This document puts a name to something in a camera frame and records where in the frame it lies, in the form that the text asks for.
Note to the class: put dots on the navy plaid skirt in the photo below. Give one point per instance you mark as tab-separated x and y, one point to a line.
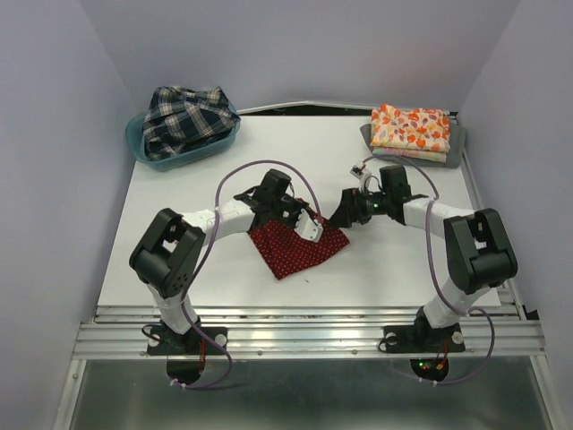
180	120

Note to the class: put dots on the pale folded skirt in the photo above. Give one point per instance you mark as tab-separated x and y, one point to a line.
437	157

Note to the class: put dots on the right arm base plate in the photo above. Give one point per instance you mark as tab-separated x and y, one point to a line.
407	339

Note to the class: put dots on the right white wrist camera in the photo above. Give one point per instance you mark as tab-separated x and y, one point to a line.
361	172

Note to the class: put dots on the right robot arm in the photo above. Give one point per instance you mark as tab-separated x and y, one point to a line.
479	255

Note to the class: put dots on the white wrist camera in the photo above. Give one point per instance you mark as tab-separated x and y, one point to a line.
361	172
308	228

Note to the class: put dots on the red polka dot skirt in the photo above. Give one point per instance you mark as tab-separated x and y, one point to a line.
285	253

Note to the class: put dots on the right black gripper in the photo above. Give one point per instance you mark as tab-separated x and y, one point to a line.
350	209

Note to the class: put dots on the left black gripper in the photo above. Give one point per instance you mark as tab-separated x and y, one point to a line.
298	206

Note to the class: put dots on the orange floral folded skirt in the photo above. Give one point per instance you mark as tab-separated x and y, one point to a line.
419	129

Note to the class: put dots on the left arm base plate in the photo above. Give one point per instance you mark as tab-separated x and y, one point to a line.
163	342

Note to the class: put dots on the grey tray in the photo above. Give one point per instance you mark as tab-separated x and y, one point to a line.
457	142

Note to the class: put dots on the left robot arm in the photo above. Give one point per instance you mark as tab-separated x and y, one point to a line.
173	246

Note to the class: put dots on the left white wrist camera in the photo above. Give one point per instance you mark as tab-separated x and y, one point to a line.
308	228

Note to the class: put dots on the teal plastic basket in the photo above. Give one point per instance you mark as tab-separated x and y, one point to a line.
136	145

